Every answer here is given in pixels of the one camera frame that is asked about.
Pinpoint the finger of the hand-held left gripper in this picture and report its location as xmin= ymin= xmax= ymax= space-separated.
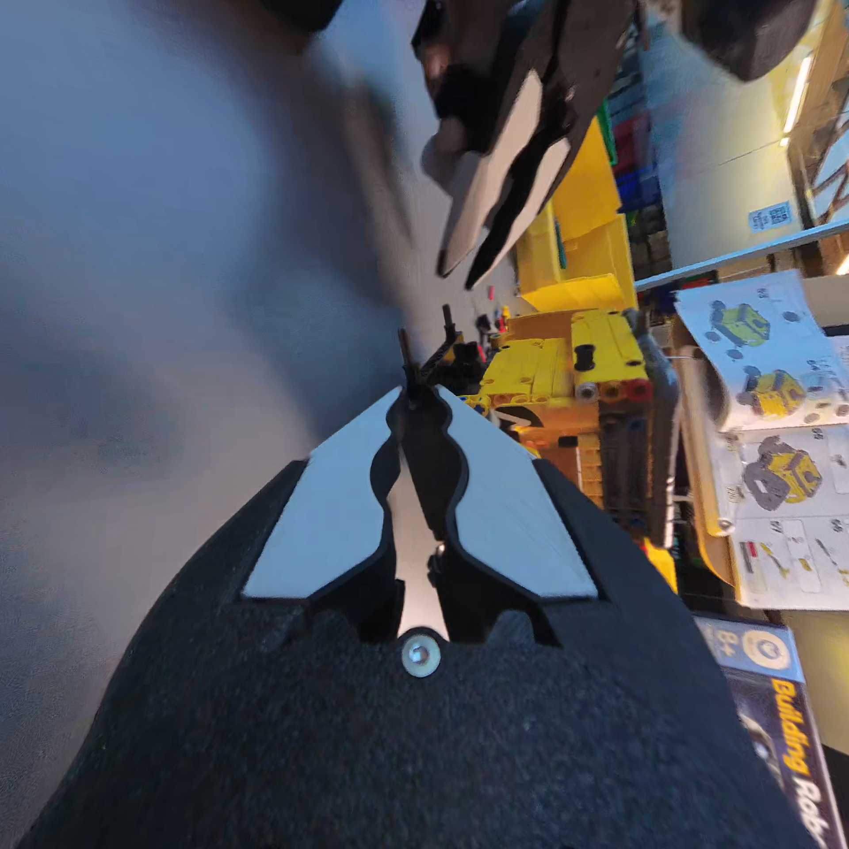
xmin=436 ymin=69 xmax=546 ymax=279
xmin=464 ymin=136 xmax=574 ymax=291

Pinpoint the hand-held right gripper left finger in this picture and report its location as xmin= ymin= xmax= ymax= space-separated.
xmin=242 ymin=386 xmax=405 ymax=601

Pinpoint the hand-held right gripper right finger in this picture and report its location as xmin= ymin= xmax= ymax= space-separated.
xmin=433 ymin=385 xmax=599 ymax=602

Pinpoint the yellow toy brick vehicle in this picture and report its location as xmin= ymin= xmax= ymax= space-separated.
xmin=397 ymin=304 xmax=682 ymax=553

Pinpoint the person's left hand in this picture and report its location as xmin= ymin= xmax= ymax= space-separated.
xmin=418 ymin=40 xmax=492 ymax=196

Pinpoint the yellow plastic bin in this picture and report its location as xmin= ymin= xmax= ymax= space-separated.
xmin=515 ymin=118 xmax=639 ymax=314

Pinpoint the pile of small brick pins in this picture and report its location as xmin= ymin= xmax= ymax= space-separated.
xmin=473 ymin=284 xmax=513 ymax=350

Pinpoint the instruction booklet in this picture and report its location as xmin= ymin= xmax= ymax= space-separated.
xmin=672 ymin=267 xmax=849 ymax=612

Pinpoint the blue toy kit box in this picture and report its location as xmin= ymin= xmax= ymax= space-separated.
xmin=692 ymin=612 xmax=849 ymax=849

